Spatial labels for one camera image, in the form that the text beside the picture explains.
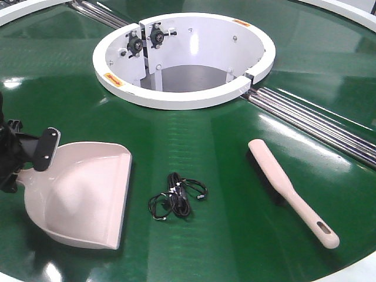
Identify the beige plastic dustpan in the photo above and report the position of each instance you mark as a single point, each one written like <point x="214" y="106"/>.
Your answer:
<point x="80" y="199"/>

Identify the white outer conveyor rim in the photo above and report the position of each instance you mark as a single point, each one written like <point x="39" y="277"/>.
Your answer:
<point x="361" y="12"/>

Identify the chrome conveyor rollers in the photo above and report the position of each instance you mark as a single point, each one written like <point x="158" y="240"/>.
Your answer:
<point x="316" y="124"/>
<point x="98" y="13"/>

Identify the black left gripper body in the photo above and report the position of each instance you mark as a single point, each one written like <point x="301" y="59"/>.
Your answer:
<point x="17" y="148"/>

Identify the orange warning sticker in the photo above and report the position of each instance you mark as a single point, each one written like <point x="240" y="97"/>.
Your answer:
<point x="238" y="21"/>
<point x="112" y="79"/>

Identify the orange warning sticker front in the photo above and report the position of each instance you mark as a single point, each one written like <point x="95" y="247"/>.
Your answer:
<point x="112" y="79"/>

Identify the black bearing mount left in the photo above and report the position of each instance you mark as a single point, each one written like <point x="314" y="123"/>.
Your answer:
<point x="134" y="45"/>

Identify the beige hand brush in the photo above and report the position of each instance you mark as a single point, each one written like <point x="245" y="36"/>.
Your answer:
<point x="281" y="183"/>

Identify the black bearing mount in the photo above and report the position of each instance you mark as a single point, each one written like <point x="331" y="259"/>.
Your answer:
<point x="134" y="45"/>
<point x="157" y="35"/>

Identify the chrome conveyor rollers right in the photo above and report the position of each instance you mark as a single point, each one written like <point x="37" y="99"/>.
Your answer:
<point x="316" y="124"/>

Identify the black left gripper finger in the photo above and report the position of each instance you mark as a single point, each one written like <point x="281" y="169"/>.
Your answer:
<point x="45" y="149"/>

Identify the chrome conveyor rollers left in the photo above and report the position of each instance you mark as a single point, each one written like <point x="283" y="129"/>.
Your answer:
<point x="98" y="13"/>

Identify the black bearing mount right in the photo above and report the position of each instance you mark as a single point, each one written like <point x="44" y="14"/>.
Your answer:
<point x="157" y="35"/>

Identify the orange warning sticker rear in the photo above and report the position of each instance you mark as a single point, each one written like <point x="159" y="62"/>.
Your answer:
<point x="238" y="21"/>

